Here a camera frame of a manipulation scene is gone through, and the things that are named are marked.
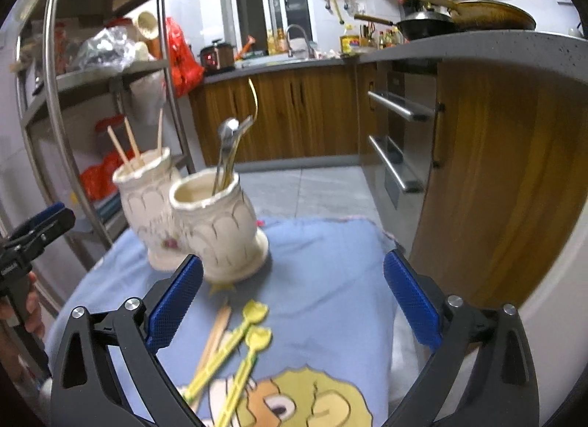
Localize person's left hand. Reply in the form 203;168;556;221
23;271;47;340

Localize built-in steel oven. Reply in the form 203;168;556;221
366;61;445;213

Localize metal faucet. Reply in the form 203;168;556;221
285;24;318;59

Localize wooden end cabinet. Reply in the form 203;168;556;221
408;57;585;309

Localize clear plastic bag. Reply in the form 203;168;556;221
68;26;139;75

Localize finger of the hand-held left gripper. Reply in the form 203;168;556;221
9;203;66;238
7;209;76;255

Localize cream ceramic utensil holder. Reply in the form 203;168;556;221
112;147;269;284

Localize large red plastic bag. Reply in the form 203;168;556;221
80;151;135;201

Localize yellow plastic spoon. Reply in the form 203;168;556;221
182;300;270;403
214;326;273;427

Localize silver spoon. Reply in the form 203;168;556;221
212;117;241;193

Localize grey kitchen countertop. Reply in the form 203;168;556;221
201;30;585;86

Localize black wok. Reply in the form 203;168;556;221
353;10;461;41

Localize beige cup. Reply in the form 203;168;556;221
136;10;161;42

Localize red flat packet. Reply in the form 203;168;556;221
94;116;128;148

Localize blue printed cloth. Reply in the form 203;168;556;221
46;216;406;427

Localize hanging red plastic bag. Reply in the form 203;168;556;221
172;56;205;97

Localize small red plastic bag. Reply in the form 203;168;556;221
165;17;185;60

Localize wooden base cabinets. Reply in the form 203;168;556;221
190;64;369;167

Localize metal shelf rack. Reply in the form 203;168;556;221
14;0;194;268

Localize yellow oil bottle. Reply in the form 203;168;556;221
339;24;362;55

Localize row of seasoning bottles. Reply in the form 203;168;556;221
361;26;406;49

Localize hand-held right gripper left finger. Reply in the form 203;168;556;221
50;253;205;427

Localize brown frying pan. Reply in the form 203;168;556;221
394;0;538;32

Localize metal spoons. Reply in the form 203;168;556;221
220;115;255;191

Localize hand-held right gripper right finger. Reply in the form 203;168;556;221
383;250;540;427

